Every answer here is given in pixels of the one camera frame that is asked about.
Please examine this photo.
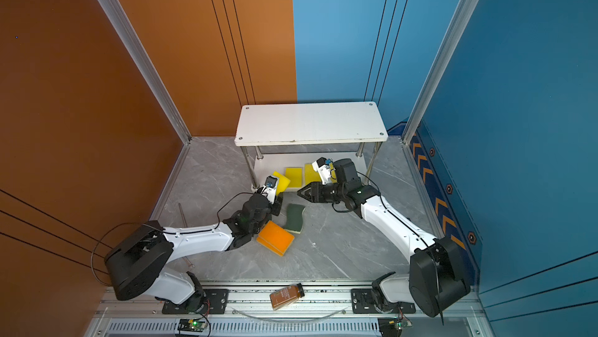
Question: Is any orange sponge stack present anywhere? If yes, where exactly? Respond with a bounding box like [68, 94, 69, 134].
[257, 221, 294, 257]

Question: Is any white two-tier shelf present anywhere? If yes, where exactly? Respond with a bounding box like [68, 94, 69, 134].
[235, 102, 389, 189]

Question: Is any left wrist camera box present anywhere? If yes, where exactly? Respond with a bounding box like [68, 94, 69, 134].
[260, 175, 279, 204]

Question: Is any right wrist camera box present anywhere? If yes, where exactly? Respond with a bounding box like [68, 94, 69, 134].
[311, 157, 335, 184]

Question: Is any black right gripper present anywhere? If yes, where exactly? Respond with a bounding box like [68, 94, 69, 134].
[297, 182, 348, 204]

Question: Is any circuit board right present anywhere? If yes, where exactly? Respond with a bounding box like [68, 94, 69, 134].
[381, 318, 413, 336]

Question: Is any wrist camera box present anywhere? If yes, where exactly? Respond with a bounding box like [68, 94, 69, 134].
[311, 157, 335, 184]
[260, 175, 279, 204]

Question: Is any aluminium corner post left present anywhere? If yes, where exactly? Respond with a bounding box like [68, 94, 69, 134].
[97, 0, 192, 145]

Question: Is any aluminium corner post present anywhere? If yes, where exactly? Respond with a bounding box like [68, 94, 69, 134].
[97, 0, 192, 145]
[401, 0, 479, 145]

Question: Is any brown spice bottle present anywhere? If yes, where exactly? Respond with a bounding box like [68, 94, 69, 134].
[269, 283, 305, 311]

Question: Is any aluminium corner post right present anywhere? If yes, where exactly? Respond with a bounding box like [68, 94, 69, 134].
[401, 0, 479, 145]

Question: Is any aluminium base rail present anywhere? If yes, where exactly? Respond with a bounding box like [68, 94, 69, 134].
[85, 280, 493, 337]

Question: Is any green circuit board left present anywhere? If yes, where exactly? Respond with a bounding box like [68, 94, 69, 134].
[178, 318, 210, 333]

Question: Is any yellow sponge stack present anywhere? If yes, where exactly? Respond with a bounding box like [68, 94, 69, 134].
[284, 167, 304, 190]

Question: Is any green scouring sponge right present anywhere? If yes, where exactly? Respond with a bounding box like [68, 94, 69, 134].
[283, 204, 305, 234]

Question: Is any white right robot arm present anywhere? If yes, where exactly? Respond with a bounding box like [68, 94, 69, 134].
[298, 157, 471, 318]

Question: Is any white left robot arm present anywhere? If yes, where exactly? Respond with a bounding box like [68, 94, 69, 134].
[104, 193, 283, 314]

